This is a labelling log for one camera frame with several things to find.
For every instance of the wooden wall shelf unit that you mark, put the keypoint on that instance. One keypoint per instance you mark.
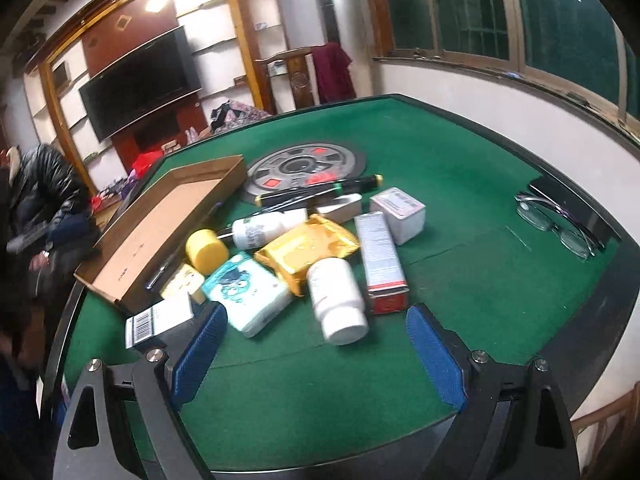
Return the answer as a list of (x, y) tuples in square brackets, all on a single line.
[(240, 30)]

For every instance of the white lotion bottle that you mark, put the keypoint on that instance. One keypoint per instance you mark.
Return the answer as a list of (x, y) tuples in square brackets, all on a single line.
[(260, 230)]

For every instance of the floral cloth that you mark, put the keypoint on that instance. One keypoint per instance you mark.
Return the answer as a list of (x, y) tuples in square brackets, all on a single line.
[(235, 115)]

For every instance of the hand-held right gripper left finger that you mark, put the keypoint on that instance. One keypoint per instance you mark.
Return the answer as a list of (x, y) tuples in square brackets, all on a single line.
[(197, 350)]

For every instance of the brown cardboard box tray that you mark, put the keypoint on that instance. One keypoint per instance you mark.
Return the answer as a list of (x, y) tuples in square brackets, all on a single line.
[(150, 240)]

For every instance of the pale rounded case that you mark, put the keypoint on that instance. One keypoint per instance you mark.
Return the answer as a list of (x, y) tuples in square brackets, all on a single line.
[(180, 282)]

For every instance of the white box pink label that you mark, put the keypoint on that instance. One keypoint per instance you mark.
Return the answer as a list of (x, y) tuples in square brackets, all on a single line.
[(400, 215)]

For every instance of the red bag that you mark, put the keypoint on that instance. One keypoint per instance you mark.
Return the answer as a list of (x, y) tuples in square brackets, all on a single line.
[(147, 162)]

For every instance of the black marker yellow cap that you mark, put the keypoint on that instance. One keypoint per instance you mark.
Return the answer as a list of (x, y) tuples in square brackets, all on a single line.
[(362, 182)]

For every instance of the white striped label box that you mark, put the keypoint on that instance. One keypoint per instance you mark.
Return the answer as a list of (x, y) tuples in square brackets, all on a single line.
[(155, 320)]

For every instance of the eyeglasses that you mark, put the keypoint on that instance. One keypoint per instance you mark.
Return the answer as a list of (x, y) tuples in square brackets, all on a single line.
[(531, 212)]

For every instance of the cartoon tissue pack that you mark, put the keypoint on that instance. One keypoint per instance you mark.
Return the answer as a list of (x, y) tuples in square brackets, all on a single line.
[(245, 290)]

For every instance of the black marker green cap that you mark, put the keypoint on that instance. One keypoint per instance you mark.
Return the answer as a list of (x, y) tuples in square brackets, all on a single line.
[(300, 194)]

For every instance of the black flat television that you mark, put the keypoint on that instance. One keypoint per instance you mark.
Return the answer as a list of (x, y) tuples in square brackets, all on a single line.
[(140, 80)]

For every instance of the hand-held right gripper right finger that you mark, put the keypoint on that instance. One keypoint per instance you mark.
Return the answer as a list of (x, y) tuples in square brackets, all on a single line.
[(435, 360)]

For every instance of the maroon cloth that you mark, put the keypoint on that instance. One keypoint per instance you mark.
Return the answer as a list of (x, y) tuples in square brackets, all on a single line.
[(332, 72)]

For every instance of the white oblong case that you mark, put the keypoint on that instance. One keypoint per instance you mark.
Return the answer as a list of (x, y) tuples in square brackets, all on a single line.
[(340, 207)]

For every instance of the wooden furniture piece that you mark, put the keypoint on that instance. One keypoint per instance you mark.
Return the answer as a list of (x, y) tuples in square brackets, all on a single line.
[(600, 415)]

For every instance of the white pill bottle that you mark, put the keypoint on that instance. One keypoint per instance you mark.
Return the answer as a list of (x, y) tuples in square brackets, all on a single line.
[(332, 295)]

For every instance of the wooden framed window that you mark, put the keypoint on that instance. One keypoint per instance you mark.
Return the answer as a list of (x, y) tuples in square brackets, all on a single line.
[(565, 20)]

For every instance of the silver standing air conditioner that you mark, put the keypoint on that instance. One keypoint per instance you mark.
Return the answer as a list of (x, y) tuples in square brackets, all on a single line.
[(340, 5)]

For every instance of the dark wooden chair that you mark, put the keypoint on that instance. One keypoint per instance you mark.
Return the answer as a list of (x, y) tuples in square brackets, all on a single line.
[(300, 80)]

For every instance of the tall grey red box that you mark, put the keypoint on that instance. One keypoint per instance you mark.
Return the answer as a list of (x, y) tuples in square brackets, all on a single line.
[(380, 260)]

